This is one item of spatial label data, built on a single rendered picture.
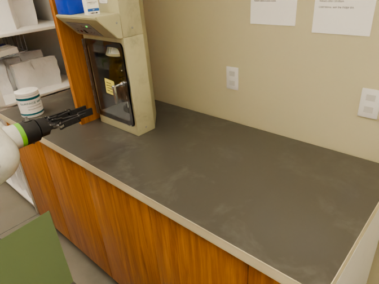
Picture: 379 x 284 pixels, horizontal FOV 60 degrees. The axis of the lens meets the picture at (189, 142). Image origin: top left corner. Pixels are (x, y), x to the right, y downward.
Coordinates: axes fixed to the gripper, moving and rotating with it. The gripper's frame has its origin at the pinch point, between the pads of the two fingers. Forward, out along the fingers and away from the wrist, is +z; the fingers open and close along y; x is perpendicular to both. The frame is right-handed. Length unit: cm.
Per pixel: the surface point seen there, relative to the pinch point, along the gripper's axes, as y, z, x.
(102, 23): -5.2, 13.9, -34.6
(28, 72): 122, 29, 9
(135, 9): -5.2, 31.5, -37.8
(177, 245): -56, -3, 40
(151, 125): -5.6, 32.3, 17.4
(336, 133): -84, 66, 12
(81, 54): 31.7, 22.9, -16.3
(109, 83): 9.3, 21.9, -5.3
